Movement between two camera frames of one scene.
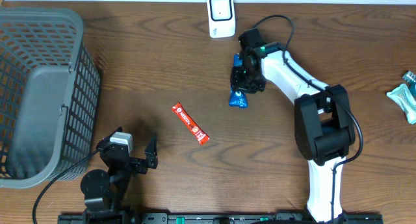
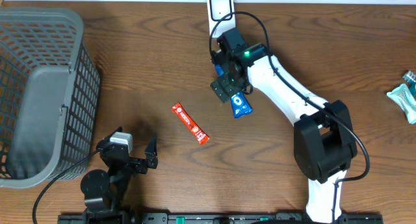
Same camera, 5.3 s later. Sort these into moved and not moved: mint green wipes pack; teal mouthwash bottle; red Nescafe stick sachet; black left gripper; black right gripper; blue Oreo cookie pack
Moved: blue Oreo cookie pack; black right gripper
Not moved: black left gripper; mint green wipes pack; red Nescafe stick sachet; teal mouthwash bottle
